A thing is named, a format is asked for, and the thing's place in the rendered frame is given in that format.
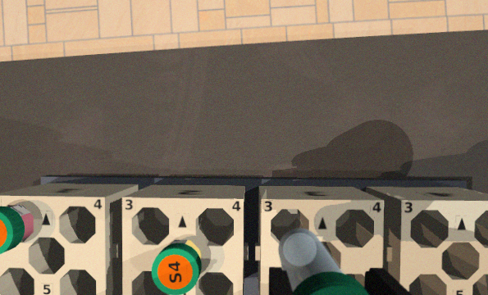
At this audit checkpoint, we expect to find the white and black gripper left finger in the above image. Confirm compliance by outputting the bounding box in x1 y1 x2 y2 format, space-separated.
268 267 294 295

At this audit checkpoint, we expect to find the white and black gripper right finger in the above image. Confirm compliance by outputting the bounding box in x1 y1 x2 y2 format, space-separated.
364 268 412 295

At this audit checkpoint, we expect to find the grey flat tray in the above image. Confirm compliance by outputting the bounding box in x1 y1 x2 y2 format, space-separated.
41 175 467 295

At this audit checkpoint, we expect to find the cream bucket adapter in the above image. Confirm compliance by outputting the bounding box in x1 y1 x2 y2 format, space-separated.
0 183 139 295
255 185 384 295
366 186 488 295
122 184 249 295

